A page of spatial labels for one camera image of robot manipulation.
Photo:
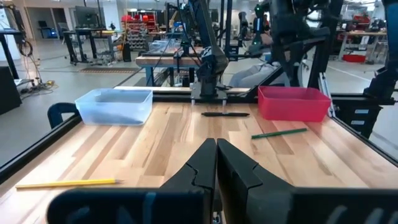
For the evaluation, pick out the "black frame post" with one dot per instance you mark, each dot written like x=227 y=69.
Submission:
x=384 y=84

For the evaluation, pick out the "black standing desk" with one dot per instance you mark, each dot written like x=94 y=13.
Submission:
x=81 y=31

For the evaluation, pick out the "dark floor mat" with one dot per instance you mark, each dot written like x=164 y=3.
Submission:
x=109 y=70

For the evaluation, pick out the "red plastic bin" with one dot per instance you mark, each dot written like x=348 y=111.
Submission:
x=292 y=105

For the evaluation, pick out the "wooden table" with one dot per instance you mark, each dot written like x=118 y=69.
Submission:
x=363 y=32

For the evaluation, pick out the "clear plastic bin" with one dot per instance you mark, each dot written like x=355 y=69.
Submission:
x=115 y=107

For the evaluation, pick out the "yellow pencil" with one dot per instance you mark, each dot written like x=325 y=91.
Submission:
x=68 y=183

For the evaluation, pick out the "slim green pen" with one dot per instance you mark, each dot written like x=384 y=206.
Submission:
x=280 y=133

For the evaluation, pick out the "black equipment frame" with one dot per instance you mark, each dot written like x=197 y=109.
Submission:
x=289 y=31

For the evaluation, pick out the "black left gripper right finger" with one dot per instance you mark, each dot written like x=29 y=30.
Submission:
x=280 y=205

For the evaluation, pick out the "wooden bench blue legs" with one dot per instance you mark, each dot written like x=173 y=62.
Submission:
x=161 y=61

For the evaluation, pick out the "person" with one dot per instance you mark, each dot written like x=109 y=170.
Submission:
x=255 y=76

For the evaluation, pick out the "black cabinet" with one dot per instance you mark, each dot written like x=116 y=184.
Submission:
x=9 y=90

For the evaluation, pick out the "black desktop monitor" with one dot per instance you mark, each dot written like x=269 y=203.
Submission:
x=87 y=17

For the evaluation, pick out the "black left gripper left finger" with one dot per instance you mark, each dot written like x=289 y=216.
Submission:
x=186 y=205

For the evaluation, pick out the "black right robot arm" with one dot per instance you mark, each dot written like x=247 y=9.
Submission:
x=214 y=62

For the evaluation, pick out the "black drawer unit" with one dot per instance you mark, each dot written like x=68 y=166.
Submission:
x=357 y=124

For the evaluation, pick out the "red tray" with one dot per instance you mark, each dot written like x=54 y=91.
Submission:
x=354 y=58

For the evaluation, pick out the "red parts bin rack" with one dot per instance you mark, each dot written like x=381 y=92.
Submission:
x=136 y=25

